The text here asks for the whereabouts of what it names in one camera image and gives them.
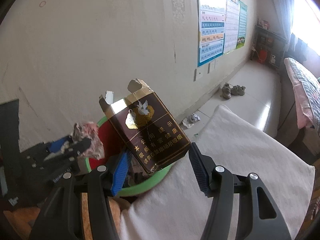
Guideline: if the silver brown wrapper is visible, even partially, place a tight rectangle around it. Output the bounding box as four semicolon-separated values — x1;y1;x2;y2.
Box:
71;122;105;160

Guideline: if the brown gold cigarette pack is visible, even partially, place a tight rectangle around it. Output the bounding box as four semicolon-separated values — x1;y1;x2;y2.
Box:
99;79;190;174

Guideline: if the orange plush cushion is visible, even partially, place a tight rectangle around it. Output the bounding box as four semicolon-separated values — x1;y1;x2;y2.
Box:
4;193;131;239

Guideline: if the red bin green rim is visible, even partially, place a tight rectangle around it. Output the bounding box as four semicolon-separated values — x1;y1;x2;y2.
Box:
84;115;175;197

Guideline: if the bed with plaid blanket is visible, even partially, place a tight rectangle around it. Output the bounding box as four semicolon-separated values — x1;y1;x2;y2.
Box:
276;57;319;146

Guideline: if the crumpled white paper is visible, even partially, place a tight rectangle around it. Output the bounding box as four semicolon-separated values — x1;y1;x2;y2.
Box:
182;113;201;129

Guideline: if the pair of grey shoes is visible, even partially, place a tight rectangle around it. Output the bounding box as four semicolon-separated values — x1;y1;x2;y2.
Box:
221;83;246;100

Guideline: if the red bucket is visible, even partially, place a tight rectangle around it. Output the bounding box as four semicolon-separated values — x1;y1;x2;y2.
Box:
258;49;267;64

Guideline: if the dark shelf unit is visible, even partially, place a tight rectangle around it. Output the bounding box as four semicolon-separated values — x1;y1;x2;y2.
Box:
252;25;288;69

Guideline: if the green edged wall poster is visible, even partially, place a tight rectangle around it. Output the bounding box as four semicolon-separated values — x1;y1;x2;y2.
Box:
236;1;247;49

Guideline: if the white wall chart poster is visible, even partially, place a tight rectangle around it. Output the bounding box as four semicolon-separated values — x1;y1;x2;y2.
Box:
223;0;240;54

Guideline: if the blue wall poster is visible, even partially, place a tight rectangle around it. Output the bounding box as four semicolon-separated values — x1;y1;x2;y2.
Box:
197;0;227;67

